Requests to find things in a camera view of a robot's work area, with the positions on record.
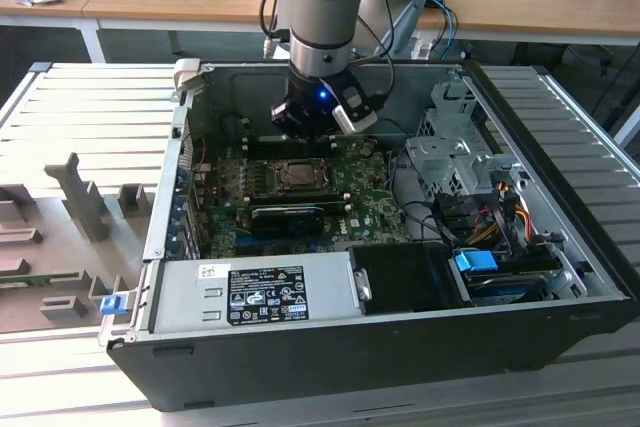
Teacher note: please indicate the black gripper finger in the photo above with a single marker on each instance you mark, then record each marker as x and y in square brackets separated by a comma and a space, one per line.
[285, 119]

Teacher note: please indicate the silver CPU plate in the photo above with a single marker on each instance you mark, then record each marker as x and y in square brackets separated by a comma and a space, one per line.
[302, 173]

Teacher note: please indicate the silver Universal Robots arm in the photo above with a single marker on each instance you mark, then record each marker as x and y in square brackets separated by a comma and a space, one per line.
[325, 12]

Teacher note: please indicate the black RAM slot bank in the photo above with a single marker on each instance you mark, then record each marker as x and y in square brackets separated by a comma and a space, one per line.
[265, 147]
[300, 199]

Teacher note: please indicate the CPU socket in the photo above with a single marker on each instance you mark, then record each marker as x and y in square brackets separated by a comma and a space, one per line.
[273, 178]

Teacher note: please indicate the black graphics card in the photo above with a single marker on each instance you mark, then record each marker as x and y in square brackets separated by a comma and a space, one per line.
[285, 222]

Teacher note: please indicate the green motherboard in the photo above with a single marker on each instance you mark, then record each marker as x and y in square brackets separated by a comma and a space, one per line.
[370, 207]

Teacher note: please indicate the metal drive cage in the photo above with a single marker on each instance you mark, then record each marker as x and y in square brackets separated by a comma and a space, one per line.
[440, 157]

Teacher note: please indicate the pale grey slanted support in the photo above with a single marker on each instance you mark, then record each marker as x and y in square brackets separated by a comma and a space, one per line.
[407, 22]

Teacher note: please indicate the black plastic shroud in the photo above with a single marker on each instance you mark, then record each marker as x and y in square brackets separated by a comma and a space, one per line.
[400, 277]

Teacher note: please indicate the silver power supply unit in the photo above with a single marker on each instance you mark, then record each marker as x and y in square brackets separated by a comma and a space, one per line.
[185, 297]

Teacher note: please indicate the blue disk carrier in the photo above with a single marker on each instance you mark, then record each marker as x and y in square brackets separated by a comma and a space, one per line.
[475, 262]

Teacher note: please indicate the black open PC case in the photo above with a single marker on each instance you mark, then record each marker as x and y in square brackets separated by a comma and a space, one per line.
[300, 372]

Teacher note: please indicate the blue case latch clip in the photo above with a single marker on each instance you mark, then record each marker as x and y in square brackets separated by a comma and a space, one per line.
[112, 305]

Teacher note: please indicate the grey parts rack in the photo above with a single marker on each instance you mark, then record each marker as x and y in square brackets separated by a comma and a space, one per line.
[60, 247]

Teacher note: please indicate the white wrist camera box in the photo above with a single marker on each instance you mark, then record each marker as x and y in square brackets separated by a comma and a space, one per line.
[350, 121]

